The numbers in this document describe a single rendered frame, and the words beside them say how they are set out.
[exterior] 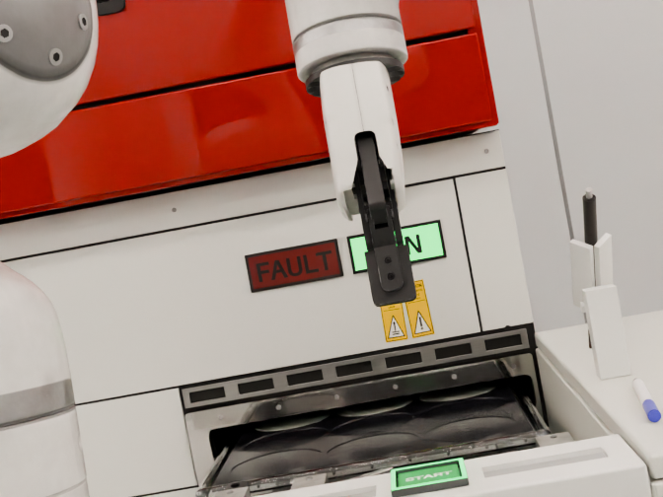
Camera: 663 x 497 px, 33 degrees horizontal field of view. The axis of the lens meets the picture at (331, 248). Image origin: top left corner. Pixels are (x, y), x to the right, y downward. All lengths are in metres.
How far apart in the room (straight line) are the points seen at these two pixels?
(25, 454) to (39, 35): 0.18
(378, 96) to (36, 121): 0.35
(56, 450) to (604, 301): 0.65
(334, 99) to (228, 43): 0.58
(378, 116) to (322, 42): 0.07
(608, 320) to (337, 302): 0.44
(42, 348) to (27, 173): 0.90
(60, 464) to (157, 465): 0.94
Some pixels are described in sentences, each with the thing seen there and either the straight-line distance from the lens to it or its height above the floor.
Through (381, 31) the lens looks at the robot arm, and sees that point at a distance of 0.83.
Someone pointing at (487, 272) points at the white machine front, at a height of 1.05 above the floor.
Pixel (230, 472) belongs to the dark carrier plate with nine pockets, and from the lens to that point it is 1.27.
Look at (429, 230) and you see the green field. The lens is 1.40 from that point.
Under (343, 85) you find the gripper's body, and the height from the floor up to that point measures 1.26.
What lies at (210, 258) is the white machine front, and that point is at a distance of 1.42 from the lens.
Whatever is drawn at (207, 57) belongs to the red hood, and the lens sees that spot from 1.38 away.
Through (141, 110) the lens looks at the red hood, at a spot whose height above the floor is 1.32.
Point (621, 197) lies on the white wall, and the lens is 2.95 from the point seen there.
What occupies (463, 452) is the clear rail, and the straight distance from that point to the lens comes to 1.18.
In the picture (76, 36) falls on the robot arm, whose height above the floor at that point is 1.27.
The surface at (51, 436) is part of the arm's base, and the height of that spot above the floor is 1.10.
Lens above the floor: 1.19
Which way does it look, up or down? 3 degrees down
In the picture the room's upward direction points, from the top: 11 degrees counter-clockwise
